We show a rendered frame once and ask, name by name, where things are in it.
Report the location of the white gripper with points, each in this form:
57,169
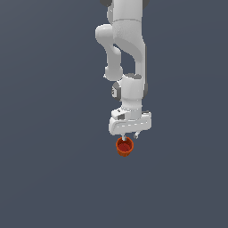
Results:
130,122

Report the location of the small red cup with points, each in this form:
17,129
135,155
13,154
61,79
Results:
124,147

